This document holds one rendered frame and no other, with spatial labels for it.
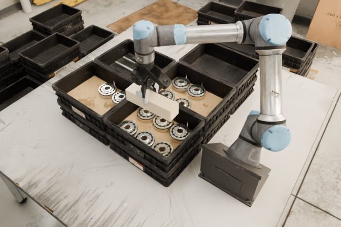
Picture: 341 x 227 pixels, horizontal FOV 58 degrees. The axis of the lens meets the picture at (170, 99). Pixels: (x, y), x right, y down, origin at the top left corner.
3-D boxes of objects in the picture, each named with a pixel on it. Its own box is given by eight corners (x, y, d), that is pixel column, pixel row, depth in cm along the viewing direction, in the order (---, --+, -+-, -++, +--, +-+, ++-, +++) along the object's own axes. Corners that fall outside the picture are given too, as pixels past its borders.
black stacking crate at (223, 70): (258, 77, 190) (262, 62, 182) (234, 103, 173) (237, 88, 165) (204, 54, 208) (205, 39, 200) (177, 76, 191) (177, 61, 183)
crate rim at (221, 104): (236, 90, 166) (237, 87, 164) (206, 123, 149) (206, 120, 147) (177, 63, 184) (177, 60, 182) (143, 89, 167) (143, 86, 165)
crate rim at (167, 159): (205, 123, 149) (206, 120, 147) (167, 164, 132) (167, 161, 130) (143, 89, 167) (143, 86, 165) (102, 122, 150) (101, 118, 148)
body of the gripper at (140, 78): (142, 74, 134) (141, 50, 125) (159, 81, 130) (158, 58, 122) (131, 83, 129) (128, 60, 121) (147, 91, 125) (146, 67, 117)
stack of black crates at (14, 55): (41, 58, 318) (31, 29, 295) (61, 69, 305) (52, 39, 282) (6, 79, 294) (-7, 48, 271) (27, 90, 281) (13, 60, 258)
